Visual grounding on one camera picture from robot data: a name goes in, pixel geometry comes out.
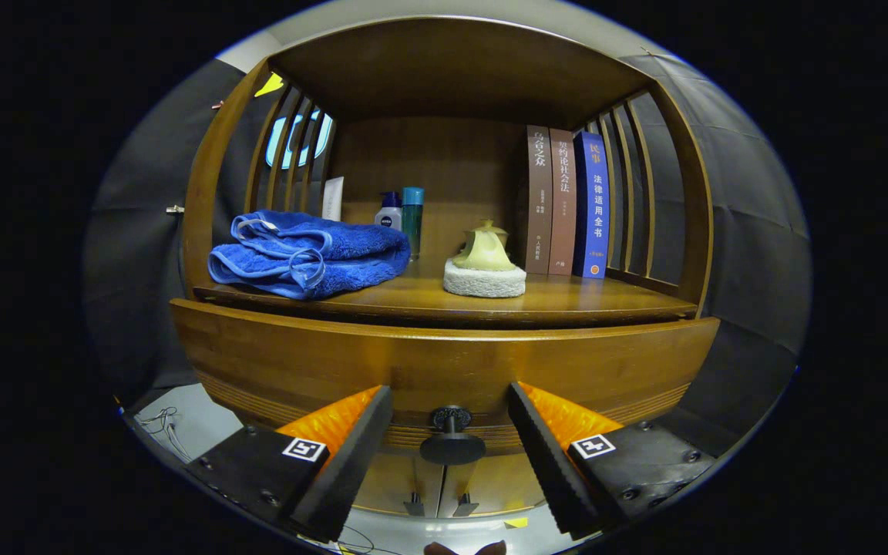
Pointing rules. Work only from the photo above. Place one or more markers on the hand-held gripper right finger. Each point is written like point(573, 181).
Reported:
point(548, 470)

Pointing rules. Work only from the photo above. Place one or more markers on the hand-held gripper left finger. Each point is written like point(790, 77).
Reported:
point(351, 470)

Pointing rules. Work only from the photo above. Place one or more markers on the black drawer knob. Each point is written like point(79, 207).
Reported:
point(452, 449)

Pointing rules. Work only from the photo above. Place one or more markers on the wooden drawer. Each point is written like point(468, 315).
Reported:
point(452, 362)

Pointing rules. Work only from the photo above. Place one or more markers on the yellow-green brush white sponge base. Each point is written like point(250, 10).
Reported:
point(485, 281)

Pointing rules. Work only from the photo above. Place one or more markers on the wooden countertop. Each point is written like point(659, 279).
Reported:
point(567, 297)

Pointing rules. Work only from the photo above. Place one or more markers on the wooden cabinet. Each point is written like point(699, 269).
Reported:
point(444, 154)

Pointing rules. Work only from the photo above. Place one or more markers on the small yellow floor tape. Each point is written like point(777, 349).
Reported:
point(516, 523)

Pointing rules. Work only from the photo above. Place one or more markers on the blue folded towel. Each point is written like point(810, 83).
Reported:
point(313, 254)

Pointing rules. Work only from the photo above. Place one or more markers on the yellow-green lidded tea cup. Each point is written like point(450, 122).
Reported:
point(496, 233)

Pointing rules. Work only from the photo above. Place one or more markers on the white lotion bottle blue cap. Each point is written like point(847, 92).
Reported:
point(388, 218)

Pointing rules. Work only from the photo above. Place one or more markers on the teal bottle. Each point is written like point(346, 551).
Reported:
point(412, 220)

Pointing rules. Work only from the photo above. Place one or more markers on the dark brown book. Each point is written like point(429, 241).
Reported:
point(539, 208)

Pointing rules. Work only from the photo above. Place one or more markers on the reddish brown book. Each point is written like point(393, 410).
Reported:
point(563, 208)

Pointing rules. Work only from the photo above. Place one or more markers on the blue book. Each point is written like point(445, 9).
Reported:
point(592, 208)

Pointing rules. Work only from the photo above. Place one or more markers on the white tube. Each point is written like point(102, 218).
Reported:
point(333, 200)

